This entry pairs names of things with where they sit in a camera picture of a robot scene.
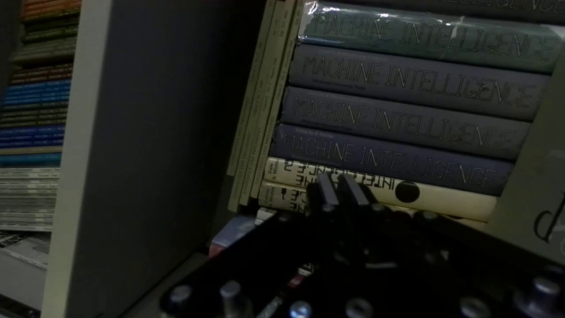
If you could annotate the cream book with black dot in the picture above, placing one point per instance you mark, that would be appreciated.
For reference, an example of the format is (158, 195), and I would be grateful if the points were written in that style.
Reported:
(460, 204)
(283, 197)

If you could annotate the dark green book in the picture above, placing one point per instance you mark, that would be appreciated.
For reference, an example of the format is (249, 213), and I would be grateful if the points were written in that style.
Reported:
(46, 42)

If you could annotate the orange book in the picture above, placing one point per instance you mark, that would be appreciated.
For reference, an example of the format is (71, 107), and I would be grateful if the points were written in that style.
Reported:
(53, 10)

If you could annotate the white printed paperback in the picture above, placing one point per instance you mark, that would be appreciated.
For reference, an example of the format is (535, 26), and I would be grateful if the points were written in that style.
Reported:
(235, 232)

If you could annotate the teal book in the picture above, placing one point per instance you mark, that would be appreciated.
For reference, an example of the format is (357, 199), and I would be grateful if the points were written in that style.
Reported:
(29, 160)

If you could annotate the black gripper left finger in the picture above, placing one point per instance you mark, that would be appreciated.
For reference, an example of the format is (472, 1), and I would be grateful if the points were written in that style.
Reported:
(327, 204)

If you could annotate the orange-brown book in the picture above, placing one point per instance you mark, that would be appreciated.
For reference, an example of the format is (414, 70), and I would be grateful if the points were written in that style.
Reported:
(45, 73)

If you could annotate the grey metal bookcase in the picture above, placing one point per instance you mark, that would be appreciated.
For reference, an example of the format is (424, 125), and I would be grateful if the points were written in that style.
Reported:
(147, 148)

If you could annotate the thin pale green booklet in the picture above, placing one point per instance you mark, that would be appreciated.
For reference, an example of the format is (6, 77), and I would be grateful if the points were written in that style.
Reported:
(264, 107)
(276, 107)
(251, 107)

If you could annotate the white magazines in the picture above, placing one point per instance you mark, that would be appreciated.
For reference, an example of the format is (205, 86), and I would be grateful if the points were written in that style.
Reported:
(27, 197)

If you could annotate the blue book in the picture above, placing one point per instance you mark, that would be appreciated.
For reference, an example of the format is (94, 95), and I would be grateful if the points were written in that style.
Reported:
(32, 137)
(36, 95)

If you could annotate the grey Machine Intelligence book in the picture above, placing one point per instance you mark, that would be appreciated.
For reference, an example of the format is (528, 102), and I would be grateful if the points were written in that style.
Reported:
(382, 155)
(399, 121)
(412, 80)
(470, 10)

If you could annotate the green plastic-covered book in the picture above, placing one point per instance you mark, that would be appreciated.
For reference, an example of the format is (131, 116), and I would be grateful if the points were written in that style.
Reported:
(424, 38)

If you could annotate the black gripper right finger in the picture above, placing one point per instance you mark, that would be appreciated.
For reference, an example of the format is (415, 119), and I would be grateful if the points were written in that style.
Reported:
(355, 206)

